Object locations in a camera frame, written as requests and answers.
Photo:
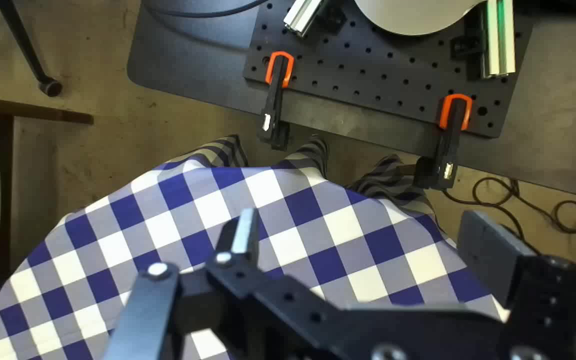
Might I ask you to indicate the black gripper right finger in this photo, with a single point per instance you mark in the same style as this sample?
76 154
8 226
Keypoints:
537 290

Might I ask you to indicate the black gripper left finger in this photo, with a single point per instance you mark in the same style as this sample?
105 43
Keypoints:
256 316

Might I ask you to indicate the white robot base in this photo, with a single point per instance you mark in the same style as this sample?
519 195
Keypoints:
414 17

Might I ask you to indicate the orange black clamp right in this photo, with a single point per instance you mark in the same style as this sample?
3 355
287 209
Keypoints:
438 171

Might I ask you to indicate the orange black clamp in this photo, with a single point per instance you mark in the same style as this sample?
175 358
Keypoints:
438 171
279 75

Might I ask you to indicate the orange black clamp left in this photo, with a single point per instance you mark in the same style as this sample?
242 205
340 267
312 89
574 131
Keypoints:
279 75

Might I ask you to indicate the aluminium extrusion bar right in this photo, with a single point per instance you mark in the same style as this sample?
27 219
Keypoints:
500 44

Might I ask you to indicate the aluminium extrusion bar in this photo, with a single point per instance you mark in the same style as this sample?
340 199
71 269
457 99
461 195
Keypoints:
500 44
300 15

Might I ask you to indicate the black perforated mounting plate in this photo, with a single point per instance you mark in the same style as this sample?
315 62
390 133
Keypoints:
367 67

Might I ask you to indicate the aluminium extrusion bar left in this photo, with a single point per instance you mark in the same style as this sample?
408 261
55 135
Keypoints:
300 15

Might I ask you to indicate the black tripod leg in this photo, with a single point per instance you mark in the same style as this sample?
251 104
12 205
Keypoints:
17 27

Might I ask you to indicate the dark wooden chair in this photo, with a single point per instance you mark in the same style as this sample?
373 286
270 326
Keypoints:
8 112

